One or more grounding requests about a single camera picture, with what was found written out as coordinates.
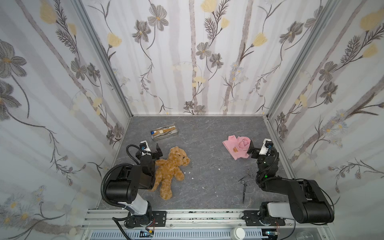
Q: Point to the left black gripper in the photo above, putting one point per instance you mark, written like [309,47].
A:
[151,155]

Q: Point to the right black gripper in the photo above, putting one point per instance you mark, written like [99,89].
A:
[258,153]

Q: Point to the pink fleece bear hoodie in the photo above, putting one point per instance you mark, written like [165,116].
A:
[237,146]

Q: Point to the brown teddy bear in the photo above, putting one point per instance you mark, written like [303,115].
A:
[169,169]

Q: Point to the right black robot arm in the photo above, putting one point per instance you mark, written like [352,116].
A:
[307,203]

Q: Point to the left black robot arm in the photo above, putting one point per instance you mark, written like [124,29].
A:
[120,186]

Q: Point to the clear plastic tool box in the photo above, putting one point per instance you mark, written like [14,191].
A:
[164,132]

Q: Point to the small black scissors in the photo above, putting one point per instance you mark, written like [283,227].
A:
[245,185]

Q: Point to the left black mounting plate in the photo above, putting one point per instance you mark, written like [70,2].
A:
[156,218]

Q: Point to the black mounting plate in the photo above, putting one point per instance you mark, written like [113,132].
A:
[255,217]
[156,218]

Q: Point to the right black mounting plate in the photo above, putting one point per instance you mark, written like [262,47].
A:
[255,217]

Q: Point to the white round cap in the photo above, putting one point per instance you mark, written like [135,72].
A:
[237,234]

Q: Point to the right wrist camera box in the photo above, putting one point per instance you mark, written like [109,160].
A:
[267,144]

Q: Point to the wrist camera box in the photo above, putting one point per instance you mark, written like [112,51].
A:
[144,148]
[267,144]

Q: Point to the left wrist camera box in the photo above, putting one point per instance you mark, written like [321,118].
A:
[144,148]

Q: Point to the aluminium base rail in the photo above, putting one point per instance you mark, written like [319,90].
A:
[197,225]

